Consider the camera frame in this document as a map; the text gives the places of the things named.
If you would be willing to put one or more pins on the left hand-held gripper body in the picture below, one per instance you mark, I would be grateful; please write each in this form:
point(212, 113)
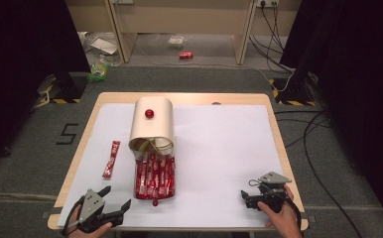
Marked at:
point(92, 205)

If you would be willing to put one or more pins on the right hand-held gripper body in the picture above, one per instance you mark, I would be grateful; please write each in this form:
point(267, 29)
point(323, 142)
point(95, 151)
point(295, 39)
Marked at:
point(274, 178)

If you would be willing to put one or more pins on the pile of red packets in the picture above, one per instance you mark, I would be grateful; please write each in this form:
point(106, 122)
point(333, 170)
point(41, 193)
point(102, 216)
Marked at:
point(155, 202)

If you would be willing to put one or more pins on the single red stick packet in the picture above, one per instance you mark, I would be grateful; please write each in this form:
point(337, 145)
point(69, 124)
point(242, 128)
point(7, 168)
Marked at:
point(111, 160)

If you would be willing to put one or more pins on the cream storage box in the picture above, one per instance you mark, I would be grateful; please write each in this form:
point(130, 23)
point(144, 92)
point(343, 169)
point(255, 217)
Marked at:
point(153, 127)

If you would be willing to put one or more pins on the person's left hand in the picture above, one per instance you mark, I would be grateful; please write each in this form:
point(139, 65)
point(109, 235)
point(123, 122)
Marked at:
point(80, 234)

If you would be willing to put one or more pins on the person's right hand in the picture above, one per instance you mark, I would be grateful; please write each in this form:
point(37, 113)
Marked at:
point(287, 219)

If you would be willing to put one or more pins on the row of red packets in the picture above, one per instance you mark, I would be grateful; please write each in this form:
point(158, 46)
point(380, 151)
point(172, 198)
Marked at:
point(154, 180)

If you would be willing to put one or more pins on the white table mat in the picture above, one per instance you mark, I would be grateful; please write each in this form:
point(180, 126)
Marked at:
point(219, 158)

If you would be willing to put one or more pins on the black striped stand base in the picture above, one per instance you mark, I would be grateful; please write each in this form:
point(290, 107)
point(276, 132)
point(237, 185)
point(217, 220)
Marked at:
point(67, 89)
point(292, 94)

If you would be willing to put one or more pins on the wooden table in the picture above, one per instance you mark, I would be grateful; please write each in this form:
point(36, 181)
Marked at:
point(179, 98)

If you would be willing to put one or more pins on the black curtain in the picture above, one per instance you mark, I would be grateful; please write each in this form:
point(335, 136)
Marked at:
point(21, 66)
point(358, 82)

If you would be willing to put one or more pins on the white paper sheets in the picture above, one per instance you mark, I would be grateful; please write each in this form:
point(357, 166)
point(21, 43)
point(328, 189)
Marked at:
point(104, 45)

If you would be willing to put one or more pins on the red drink can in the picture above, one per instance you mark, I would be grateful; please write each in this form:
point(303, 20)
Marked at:
point(186, 55)

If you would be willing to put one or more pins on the white plastic bag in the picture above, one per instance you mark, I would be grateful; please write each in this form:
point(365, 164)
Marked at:
point(82, 39)

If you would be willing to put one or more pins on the clear plastic food container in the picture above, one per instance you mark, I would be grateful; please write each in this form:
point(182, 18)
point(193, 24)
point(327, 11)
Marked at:
point(176, 42)

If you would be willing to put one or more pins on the beige wooden desk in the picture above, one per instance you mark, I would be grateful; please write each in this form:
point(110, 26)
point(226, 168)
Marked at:
point(179, 16)

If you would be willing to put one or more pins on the white wall socket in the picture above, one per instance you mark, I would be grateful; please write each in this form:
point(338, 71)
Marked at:
point(267, 2)

